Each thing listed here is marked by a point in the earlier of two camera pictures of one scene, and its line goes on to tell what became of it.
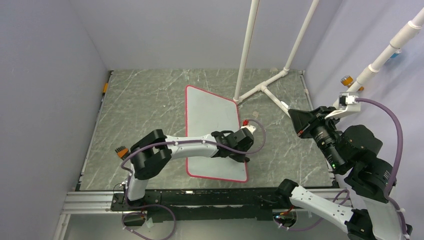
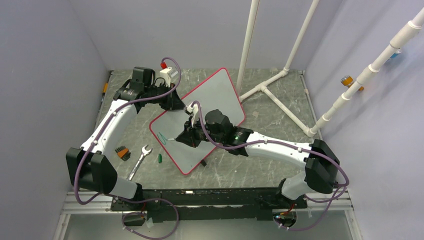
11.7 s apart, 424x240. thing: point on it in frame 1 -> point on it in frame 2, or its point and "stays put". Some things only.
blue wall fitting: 395,54 stays put
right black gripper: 301,117 -> 189,136
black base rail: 214,204 stays put
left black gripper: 239,158 -> 173,102
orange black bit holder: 122,152 stays put
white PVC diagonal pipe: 399,40 stays put
